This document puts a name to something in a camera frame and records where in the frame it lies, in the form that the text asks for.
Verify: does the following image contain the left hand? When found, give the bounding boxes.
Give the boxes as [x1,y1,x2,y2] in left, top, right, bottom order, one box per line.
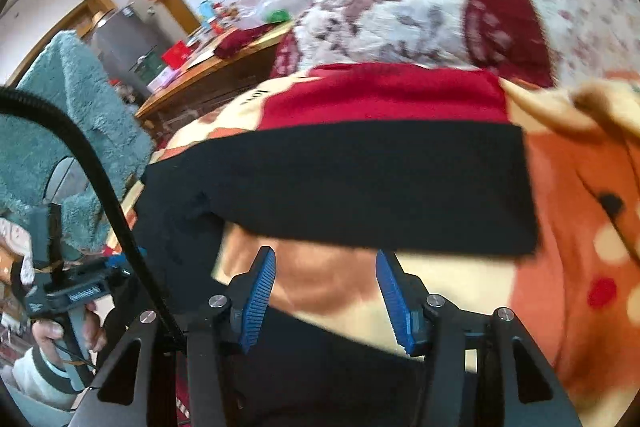
[32,303,107,367]

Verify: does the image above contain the dark red cloth on desk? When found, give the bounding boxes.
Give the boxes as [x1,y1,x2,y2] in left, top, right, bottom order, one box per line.
[214,24,276,60]

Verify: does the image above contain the wooden desk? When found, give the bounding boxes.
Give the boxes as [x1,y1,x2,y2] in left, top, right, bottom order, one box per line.
[136,23,292,140]

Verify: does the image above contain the red white patterned quilt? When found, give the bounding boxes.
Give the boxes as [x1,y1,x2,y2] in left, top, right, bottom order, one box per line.
[271,0,554,88]

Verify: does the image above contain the checkered fleece blanket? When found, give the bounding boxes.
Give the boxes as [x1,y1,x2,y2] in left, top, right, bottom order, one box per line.
[102,62,640,427]

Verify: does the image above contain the black pants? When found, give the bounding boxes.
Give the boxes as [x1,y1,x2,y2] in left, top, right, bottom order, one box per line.
[134,120,538,314]

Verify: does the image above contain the black corrugated cable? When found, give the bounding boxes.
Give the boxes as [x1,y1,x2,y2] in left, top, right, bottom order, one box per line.
[0,84,188,353]

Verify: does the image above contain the grey cabinet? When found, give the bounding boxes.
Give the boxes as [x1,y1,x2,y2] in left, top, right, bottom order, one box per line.
[91,5,172,105]

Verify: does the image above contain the teal fluffy jacket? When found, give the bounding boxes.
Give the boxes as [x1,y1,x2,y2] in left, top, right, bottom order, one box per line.
[0,29,155,255]

